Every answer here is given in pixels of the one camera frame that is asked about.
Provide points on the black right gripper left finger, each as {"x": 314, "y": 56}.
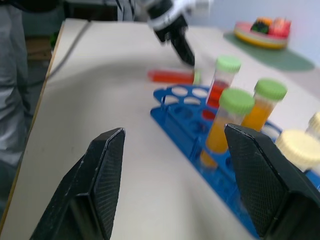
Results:
{"x": 85, "y": 190}

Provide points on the red test tube green cap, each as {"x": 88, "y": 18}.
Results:
{"x": 170, "y": 76}
{"x": 221, "y": 85}

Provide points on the yellow and pink plate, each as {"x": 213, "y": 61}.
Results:
{"x": 257, "y": 37}

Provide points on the blue test tube rack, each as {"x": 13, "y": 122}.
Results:
{"x": 180, "y": 120}

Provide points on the orange and black toy fruit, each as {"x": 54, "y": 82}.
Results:
{"x": 261, "y": 25}

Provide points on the orange test tube green cap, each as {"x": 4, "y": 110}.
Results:
{"x": 225, "y": 125}
{"x": 262, "y": 107}

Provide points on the person in grey trousers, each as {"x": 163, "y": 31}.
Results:
{"x": 15, "y": 75}

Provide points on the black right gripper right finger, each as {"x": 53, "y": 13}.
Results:
{"x": 265, "y": 182}

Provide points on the green oval table mat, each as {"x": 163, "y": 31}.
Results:
{"x": 282, "y": 57}

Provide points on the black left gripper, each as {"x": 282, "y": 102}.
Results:
{"x": 170, "y": 28}

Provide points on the test tube cream cap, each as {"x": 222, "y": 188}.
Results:
{"x": 300, "y": 147}
{"x": 315, "y": 123}

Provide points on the red toy fruit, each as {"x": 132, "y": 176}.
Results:
{"x": 280, "y": 27}

